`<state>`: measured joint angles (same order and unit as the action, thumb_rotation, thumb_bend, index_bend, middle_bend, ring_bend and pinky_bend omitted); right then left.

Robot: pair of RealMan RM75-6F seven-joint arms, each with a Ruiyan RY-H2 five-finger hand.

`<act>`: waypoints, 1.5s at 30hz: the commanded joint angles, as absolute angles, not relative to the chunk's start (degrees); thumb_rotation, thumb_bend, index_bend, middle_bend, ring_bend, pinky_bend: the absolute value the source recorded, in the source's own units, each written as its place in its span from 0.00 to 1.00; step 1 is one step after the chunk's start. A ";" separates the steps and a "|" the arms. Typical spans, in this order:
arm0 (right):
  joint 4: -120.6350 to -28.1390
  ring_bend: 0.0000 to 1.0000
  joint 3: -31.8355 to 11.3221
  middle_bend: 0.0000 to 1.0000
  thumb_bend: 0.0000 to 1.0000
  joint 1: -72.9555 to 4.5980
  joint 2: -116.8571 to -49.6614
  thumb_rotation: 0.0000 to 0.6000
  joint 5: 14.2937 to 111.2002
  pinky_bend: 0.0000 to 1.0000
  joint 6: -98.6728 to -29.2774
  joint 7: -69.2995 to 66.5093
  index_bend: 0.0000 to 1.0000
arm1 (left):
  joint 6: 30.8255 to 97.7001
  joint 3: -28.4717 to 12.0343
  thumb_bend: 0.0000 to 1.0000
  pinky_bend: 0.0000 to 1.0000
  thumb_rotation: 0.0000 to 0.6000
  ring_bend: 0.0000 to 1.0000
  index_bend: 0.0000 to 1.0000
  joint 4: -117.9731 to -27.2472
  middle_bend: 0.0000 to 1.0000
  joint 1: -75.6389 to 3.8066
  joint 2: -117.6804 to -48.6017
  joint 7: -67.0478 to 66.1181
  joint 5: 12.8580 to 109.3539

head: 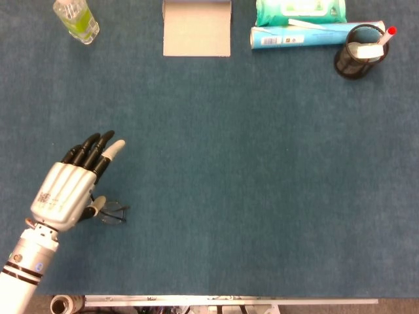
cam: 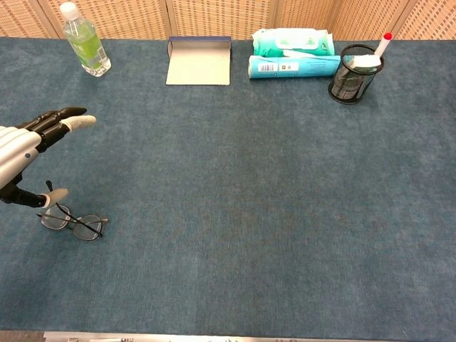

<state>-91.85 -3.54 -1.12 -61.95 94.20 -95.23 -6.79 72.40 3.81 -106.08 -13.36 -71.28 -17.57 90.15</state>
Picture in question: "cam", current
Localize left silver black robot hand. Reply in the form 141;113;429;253
0;106;97;209

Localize white marker with red cap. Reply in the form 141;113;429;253
372;32;394;58

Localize clear bottle with green label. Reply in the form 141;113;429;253
59;1;112;78

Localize wire-frame eyeglasses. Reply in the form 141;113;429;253
36;180;110;242

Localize blue felt table cover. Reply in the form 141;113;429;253
0;36;456;338

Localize green wet wipes pack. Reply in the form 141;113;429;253
252;27;336;58

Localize black mesh pen holder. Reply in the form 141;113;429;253
327;43;385;105

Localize long silver metal rod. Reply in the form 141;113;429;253
43;331;456;342

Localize wicker folding screen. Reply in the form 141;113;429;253
0;0;456;41

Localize light blue cylindrical package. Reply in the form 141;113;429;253
248;54;342;81

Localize open grey cardboard box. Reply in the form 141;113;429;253
165;36;233;87

